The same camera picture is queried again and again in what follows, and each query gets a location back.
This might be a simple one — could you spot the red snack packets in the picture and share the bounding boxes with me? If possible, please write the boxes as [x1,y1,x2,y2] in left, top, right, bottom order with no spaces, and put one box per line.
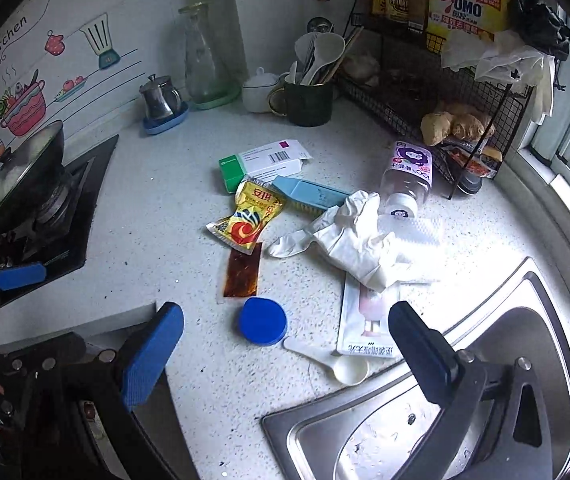
[440,142,503,178]

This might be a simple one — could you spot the white plastic spoon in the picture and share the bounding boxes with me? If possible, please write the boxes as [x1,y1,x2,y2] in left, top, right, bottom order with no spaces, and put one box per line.
[294,31,323,83]

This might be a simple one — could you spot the yellow sauce packet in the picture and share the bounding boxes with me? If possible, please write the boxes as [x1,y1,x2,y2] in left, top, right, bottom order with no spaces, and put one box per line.
[206,180,287,256]

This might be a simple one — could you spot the white paper towel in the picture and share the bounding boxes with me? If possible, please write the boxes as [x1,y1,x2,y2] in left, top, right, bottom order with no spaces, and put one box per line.
[380,215,443,286]

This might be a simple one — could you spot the white rice paddle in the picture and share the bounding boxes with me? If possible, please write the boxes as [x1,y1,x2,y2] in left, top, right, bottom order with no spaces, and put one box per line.
[300,33,347,86]

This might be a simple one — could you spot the black wire rack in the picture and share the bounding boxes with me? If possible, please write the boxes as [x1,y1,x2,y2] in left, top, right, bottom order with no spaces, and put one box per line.
[337,0,536,201]

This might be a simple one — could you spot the round steel utensil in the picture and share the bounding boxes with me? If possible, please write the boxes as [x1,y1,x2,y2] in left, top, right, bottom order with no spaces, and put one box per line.
[306,16,334,36]

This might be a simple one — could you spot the blue scrub brush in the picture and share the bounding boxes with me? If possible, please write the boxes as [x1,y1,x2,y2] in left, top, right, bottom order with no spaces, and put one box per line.
[271,175,353,218]

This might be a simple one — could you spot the wooden chopsticks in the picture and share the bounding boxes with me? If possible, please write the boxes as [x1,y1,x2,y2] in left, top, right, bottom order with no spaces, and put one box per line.
[322,25,366,83]

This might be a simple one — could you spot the blue saucer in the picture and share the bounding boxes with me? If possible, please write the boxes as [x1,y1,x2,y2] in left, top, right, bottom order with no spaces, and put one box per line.
[143,101,190,136]

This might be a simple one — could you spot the green and white medicine box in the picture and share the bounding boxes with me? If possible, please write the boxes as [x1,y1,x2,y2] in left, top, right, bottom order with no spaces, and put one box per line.
[218,139,314,194]

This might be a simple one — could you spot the black plastic bag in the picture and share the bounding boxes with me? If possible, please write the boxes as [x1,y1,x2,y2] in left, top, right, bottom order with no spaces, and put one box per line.
[507,0,570,91]

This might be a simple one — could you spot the stainless steel sink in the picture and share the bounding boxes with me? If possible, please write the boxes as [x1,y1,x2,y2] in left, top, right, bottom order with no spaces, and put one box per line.
[261,257,570,480]

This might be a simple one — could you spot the yellow detergent bag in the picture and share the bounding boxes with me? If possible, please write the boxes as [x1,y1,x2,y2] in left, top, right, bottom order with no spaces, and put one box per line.
[426,0,516,43]

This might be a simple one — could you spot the black glass gas stove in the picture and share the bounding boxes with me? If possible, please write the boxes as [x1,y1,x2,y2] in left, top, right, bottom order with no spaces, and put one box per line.
[0,134,120,311]

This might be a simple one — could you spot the white lidded jar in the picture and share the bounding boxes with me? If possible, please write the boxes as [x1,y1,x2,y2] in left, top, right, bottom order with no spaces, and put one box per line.
[241,66,281,113]

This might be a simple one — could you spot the small black round object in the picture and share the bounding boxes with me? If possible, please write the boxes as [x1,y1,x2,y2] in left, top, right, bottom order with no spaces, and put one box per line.
[457,172,483,195]

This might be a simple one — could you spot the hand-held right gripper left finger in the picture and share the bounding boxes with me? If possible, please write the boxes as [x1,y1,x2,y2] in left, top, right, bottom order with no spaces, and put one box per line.
[25,301,186,480]

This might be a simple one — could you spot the ginger root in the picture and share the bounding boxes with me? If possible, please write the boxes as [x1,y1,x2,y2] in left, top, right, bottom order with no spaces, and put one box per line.
[421,111,453,146]
[449,104,496,140]

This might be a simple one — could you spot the green plastic tray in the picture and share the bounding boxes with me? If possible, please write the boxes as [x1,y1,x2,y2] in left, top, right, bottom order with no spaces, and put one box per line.
[191,82,242,111]

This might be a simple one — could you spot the steel teapot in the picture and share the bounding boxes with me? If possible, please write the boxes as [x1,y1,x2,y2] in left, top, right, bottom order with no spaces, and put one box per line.
[139,74,183,121]

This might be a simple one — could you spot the dark green mug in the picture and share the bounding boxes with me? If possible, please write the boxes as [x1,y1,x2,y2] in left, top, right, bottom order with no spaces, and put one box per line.
[269,80,335,127]

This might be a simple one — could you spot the kitchen cartoon wall sticker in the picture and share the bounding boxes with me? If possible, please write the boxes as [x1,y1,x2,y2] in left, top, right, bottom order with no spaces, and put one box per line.
[0,0,146,181]

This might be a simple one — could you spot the white window frame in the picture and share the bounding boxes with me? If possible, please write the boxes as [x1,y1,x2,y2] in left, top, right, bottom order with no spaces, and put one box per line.
[510,10,570,341]

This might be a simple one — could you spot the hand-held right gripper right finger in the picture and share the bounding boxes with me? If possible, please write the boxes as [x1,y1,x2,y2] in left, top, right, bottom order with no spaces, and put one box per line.
[387,301,556,480]

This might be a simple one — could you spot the purple label plastic bottle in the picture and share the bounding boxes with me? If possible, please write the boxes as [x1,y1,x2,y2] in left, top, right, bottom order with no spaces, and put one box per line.
[381,140,434,220]

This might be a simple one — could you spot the white plastic scoop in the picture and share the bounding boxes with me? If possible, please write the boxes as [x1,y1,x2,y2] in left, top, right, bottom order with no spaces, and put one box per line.
[283,336,370,386]

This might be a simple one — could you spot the white rubber glove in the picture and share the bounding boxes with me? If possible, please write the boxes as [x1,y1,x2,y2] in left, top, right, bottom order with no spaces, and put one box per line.
[266,190,411,291]

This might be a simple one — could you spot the blue round lid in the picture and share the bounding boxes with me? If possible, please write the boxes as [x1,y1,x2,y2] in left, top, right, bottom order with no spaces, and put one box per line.
[239,296,287,346]

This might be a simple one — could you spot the clear glass carafe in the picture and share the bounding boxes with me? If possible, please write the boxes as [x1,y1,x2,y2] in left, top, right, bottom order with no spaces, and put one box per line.
[177,1,233,103]

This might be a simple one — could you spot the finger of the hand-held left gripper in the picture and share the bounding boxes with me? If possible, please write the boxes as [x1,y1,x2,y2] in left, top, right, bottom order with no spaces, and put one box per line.
[0,331,87,367]
[0,261,47,312]

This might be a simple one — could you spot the white foil pouch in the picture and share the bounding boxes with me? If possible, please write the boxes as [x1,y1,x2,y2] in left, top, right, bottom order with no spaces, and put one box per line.
[336,272,416,358]

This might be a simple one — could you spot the brown sauce sachet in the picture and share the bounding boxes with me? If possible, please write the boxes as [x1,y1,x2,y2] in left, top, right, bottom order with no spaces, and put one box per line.
[216,242,264,305]

